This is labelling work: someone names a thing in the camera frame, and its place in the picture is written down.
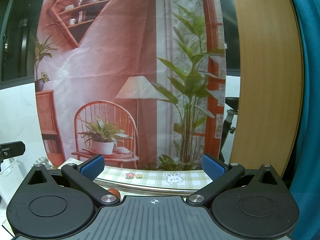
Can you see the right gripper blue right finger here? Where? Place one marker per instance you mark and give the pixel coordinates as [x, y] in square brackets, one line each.
[223, 177]

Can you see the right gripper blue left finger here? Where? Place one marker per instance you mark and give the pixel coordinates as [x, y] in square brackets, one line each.
[81, 178]

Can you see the white plastic basket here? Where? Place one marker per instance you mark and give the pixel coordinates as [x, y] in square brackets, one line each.
[11, 178]

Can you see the dark red tomato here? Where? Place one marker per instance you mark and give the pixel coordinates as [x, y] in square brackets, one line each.
[114, 192]

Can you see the checkered bunny tablecloth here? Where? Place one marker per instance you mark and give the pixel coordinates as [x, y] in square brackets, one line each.
[152, 183]

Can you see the black tripod stand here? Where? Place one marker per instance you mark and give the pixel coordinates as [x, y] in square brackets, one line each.
[233, 103]

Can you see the wooden board panel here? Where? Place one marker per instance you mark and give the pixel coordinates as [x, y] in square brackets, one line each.
[271, 83]

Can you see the printed room backdrop cloth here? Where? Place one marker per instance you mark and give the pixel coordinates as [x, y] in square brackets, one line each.
[140, 81]

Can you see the teal fabric curtain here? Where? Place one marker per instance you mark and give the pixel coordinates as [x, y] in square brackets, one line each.
[305, 184]

